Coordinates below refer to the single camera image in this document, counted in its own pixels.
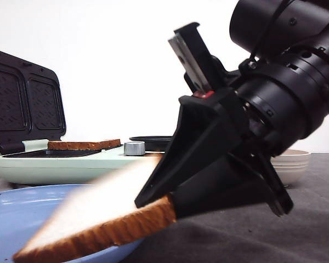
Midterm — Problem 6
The small black frying pan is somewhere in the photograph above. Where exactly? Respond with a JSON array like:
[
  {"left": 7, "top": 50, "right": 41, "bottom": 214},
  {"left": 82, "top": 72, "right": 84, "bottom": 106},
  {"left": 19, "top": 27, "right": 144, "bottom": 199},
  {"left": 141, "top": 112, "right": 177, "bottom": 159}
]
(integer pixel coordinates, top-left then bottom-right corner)
[{"left": 129, "top": 135, "right": 172, "bottom": 152}]

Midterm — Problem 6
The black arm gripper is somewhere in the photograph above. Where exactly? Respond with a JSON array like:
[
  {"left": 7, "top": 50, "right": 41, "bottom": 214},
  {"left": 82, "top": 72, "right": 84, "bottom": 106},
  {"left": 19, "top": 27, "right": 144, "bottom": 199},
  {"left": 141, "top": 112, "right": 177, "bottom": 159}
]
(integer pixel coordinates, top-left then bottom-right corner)
[{"left": 135, "top": 90, "right": 293, "bottom": 219}]

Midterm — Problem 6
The blue plate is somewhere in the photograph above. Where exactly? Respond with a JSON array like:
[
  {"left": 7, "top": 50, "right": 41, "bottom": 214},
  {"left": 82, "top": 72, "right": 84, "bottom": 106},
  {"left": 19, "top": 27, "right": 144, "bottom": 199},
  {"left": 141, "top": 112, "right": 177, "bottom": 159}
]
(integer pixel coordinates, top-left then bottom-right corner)
[{"left": 0, "top": 183, "right": 146, "bottom": 263}]

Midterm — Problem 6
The beige ribbed bowl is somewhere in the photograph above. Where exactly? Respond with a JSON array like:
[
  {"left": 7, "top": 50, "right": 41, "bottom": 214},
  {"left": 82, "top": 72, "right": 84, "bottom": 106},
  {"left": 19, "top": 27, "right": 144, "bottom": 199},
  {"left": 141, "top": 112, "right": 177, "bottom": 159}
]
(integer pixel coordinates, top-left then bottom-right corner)
[{"left": 270, "top": 149, "right": 311, "bottom": 186}]

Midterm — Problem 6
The mint green breakfast maker base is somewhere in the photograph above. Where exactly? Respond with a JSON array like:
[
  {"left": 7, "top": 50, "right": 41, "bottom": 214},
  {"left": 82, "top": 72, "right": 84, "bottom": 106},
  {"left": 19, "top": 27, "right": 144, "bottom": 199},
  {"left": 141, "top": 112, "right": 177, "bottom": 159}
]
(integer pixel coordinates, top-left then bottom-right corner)
[{"left": 0, "top": 139, "right": 163, "bottom": 185}]

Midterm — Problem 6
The left silver knob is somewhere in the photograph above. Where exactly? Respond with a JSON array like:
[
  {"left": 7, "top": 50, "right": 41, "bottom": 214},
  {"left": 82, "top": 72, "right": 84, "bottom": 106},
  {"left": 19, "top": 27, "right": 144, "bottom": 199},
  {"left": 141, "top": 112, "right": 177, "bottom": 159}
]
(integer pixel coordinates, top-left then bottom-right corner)
[{"left": 123, "top": 141, "right": 145, "bottom": 156}]

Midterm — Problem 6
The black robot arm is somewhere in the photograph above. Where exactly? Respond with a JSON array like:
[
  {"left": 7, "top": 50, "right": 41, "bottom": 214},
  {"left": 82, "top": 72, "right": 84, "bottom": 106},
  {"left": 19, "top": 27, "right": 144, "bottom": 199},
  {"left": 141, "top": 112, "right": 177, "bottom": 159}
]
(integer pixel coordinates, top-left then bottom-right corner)
[{"left": 135, "top": 1, "right": 329, "bottom": 218}]

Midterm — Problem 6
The toast slice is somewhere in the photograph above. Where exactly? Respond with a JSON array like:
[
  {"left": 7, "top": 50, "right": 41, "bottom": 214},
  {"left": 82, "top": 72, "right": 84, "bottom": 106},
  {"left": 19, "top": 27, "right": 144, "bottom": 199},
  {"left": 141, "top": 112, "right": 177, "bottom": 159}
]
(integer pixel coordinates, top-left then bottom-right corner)
[
  {"left": 13, "top": 156, "right": 177, "bottom": 262},
  {"left": 48, "top": 139, "right": 121, "bottom": 150}
]

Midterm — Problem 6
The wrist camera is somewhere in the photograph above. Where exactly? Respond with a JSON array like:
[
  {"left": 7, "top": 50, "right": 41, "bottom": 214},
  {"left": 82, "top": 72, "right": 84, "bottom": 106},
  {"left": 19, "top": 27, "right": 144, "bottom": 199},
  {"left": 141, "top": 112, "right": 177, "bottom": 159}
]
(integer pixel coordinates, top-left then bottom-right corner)
[{"left": 168, "top": 22, "right": 224, "bottom": 93}]

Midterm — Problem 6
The breakfast maker lid with plate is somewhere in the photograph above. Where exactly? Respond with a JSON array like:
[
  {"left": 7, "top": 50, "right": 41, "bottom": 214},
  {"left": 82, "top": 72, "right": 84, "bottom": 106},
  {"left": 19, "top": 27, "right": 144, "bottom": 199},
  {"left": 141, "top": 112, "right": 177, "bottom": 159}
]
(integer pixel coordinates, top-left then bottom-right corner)
[{"left": 0, "top": 51, "right": 66, "bottom": 155}]

